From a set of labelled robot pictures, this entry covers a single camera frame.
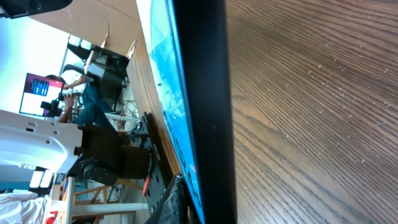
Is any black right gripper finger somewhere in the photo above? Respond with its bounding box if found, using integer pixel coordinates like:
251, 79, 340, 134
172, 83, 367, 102
152, 174, 188, 224

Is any Galaxy smartphone with blue screen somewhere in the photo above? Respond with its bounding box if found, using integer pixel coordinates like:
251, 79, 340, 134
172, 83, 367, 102
137, 0, 238, 223

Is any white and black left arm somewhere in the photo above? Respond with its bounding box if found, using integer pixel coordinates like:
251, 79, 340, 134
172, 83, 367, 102
1, 105, 155, 185

